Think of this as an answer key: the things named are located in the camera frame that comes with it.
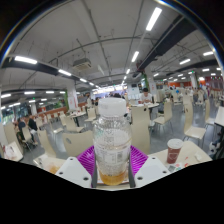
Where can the clear plastic drink bottle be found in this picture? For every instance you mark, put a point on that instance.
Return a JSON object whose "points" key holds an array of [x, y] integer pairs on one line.
{"points": [[112, 143]]}

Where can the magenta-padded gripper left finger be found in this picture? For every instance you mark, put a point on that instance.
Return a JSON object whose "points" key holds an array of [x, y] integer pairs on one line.
{"points": [[71, 171]]}

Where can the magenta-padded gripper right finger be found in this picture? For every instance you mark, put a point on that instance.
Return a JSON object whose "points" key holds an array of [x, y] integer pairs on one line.
{"points": [[150, 170]]}

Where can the red paper cup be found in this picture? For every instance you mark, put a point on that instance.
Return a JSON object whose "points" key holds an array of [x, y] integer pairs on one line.
{"points": [[174, 151]]}

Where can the crumpled food wrapper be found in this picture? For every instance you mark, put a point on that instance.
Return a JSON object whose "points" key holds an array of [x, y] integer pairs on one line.
{"points": [[50, 165]]}

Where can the ceiling air conditioner unit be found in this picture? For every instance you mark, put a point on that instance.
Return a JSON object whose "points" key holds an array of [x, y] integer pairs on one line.
{"points": [[82, 64]]}

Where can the beige table with black leg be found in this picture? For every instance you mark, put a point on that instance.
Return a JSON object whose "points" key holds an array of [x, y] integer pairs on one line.
{"points": [[18, 155]]}

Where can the person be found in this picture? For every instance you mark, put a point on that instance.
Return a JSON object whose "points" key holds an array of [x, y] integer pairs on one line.
{"points": [[145, 96], [32, 124], [21, 126]]}

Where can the ceiling lights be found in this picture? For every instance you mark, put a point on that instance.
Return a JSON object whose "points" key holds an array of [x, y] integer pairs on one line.
{"points": [[153, 18]]}

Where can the beige chairs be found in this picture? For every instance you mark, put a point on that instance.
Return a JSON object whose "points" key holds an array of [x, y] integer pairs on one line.
{"points": [[141, 130]]}

